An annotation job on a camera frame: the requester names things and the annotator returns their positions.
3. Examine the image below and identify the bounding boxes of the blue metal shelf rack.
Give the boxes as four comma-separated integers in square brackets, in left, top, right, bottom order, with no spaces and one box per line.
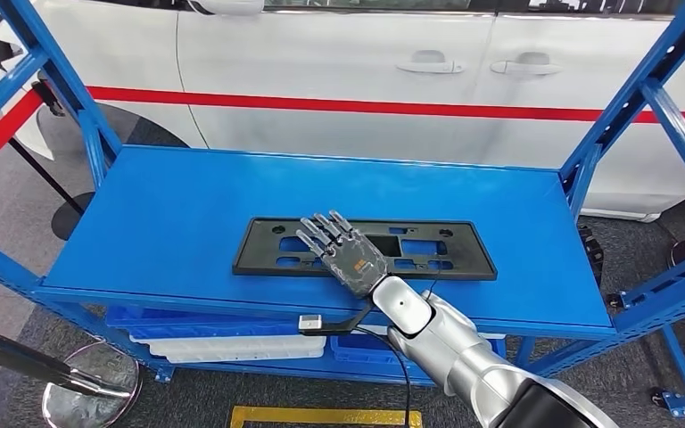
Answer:
[0,0,685,388]

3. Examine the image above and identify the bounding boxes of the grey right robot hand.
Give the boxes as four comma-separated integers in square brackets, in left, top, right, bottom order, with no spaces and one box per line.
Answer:
[294,210,390,300]

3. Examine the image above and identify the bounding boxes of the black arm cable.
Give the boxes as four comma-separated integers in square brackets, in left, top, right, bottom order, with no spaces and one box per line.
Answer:
[357,325,413,428]

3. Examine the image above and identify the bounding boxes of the white car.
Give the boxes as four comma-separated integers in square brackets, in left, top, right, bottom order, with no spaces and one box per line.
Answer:
[0,0,685,224]

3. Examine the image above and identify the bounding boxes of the white plastic bin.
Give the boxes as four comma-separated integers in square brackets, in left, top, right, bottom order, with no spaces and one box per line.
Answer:
[152,351,326,365]
[128,333,327,356]

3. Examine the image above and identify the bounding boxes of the black plastic frame part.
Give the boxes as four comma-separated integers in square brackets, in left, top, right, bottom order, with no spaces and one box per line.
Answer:
[231,217,499,283]

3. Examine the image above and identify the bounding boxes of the blue wheeled shelf rack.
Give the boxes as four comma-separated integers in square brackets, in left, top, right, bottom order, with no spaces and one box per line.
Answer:
[605,239,685,419]

